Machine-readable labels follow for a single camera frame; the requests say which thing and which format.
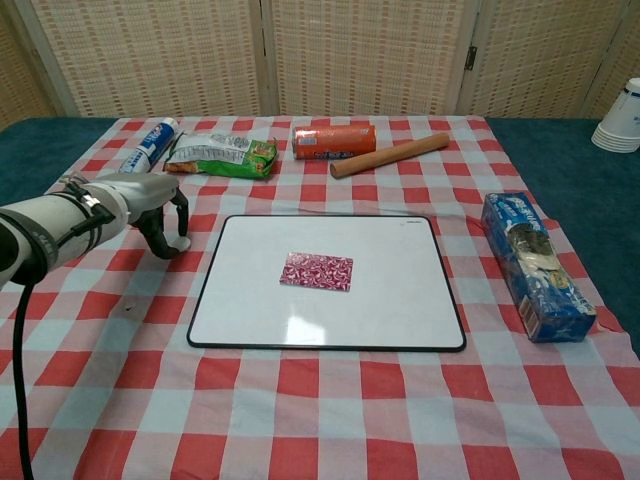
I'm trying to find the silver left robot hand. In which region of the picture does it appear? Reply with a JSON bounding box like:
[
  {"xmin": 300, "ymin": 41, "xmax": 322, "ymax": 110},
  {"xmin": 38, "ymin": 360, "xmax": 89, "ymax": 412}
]
[{"xmin": 107, "ymin": 172, "xmax": 192, "ymax": 260}]

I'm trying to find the red white patterned packet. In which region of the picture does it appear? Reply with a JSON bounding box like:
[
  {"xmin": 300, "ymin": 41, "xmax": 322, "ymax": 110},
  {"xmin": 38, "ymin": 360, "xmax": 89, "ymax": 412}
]
[{"xmin": 278, "ymin": 251, "xmax": 355, "ymax": 292}]

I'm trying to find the white board with black frame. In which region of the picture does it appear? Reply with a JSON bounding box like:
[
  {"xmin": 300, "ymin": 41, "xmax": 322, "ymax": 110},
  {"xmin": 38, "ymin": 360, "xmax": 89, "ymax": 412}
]
[{"xmin": 186, "ymin": 214, "xmax": 468, "ymax": 354}]

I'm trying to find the blue white toothpaste tube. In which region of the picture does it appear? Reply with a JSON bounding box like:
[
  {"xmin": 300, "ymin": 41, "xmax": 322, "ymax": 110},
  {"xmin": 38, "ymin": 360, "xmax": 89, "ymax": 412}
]
[{"xmin": 118, "ymin": 117, "xmax": 181, "ymax": 176}]

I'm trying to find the green snack bag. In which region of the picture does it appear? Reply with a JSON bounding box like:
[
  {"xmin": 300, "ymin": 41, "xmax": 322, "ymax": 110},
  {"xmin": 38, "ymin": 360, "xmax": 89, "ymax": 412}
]
[{"xmin": 163, "ymin": 131, "xmax": 280, "ymax": 181}]

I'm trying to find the woven folding screen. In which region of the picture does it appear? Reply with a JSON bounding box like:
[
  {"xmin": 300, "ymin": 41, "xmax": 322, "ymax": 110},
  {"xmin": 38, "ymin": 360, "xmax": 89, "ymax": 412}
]
[{"xmin": 0, "ymin": 0, "xmax": 640, "ymax": 134}]

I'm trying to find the orange biscuit roll pack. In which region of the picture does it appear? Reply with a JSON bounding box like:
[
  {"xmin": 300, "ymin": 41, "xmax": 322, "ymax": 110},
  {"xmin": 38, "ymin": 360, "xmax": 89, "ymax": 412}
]
[{"xmin": 291, "ymin": 123, "xmax": 378, "ymax": 162}]

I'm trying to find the wooden rolling pin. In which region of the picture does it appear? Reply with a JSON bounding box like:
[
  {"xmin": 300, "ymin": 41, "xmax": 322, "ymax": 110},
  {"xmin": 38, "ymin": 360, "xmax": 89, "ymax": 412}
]
[{"xmin": 329, "ymin": 132, "xmax": 450, "ymax": 180}]

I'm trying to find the red white checked tablecloth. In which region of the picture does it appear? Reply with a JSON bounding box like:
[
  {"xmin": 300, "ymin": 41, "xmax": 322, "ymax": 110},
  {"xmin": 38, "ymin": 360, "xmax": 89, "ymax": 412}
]
[{"xmin": 0, "ymin": 115, "xmax": 640, "ymax": 480}]

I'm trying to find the blue cookie box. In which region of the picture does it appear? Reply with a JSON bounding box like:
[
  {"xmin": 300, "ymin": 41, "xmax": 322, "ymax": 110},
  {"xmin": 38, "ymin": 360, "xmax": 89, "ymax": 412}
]
[{"xmin": 480, "ymin": 191, "xmax": 599, "ymax": 344}]

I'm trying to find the white paper cup stack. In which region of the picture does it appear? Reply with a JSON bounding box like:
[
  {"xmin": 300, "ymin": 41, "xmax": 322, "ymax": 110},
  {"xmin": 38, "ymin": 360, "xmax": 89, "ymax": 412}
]
[{"xmin": 591, "ymin": 77, "xmax": 640, "ymax": 154}]

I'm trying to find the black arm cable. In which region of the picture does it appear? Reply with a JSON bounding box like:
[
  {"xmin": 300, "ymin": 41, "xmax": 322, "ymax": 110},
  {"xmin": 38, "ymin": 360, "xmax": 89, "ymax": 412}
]
[{"xmin": 11, "ymin": 278, "xmax": 37, "ymax": 480}]

